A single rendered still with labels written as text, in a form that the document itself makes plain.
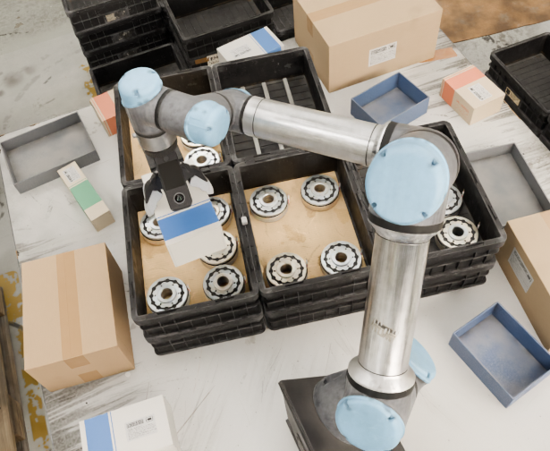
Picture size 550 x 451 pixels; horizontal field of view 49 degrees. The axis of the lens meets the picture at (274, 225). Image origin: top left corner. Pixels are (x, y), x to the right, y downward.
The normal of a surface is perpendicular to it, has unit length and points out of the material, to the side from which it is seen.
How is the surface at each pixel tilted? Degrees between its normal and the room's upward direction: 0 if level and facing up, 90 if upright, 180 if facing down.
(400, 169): 46
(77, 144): 0
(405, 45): 90
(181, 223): 0
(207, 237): 90
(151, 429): 0
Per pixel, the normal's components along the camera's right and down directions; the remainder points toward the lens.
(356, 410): -0.41, 0.41
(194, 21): -0.07, -0.54
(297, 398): 0.58, -0.65
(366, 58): 0.37, 0.77
